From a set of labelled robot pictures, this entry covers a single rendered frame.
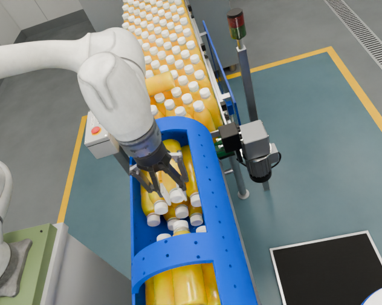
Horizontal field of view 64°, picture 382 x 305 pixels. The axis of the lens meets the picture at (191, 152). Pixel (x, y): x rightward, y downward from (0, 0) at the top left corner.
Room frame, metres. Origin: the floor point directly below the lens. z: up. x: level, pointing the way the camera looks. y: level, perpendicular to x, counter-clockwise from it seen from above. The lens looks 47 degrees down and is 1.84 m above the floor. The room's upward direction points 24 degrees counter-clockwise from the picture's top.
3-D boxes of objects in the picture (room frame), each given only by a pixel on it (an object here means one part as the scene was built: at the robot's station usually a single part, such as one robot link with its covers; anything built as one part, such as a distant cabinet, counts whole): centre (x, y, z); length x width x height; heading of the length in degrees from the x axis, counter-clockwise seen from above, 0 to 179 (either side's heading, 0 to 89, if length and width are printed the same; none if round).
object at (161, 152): (0.50, 0.09, 1.34); 0.08 x 0.07 x 0.09; 80
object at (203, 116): (0.89, -0.10, 0.99); 0.07 x 0.07 x 0.19
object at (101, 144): (1.04, 0.30, 1.05); 0.20 x 0.10 x 0.10; 171
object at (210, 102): (0.95, -0.14, 0.99); 0.07 x 0.07 x 0.19
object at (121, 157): (1.04, 0.30, 0.50); 0.04 x 0.04 x 1.00; 81
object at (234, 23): (1.11, -0.37, 1.23); 0.06 x 0.06 x 0.04
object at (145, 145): (0.50, 0.09, 1.41); 0.09 x 0.09 x 0.06
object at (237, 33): (1.11, -0.37, 1.18); 0.06 x 0.06 x 0.05
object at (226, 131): (0.80, -0.16, 0.95); 0.10 x 0.07 x 0.10; 81
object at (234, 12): (1.11, -0.37, 1.18); 0.06 x 0.06 x 0.16
